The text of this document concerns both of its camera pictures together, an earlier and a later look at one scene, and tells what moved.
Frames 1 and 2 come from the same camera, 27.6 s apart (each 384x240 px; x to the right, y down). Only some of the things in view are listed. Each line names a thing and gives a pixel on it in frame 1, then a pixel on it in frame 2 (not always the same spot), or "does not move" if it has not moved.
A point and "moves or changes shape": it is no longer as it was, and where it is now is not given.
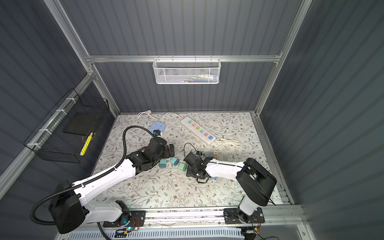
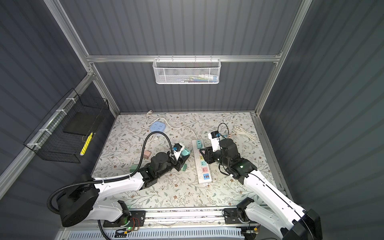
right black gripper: [189, 172] → [208, 156]
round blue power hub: [157, 125] does not move
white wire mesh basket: [186, 71] does not move
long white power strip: [198, 130] moves or changes shape
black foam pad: [81, 123] does not move
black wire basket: [66, 133] does not move
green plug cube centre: [182, 166] does not move
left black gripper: [167, 153] → [180, 162]
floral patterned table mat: [196, 137] does not move
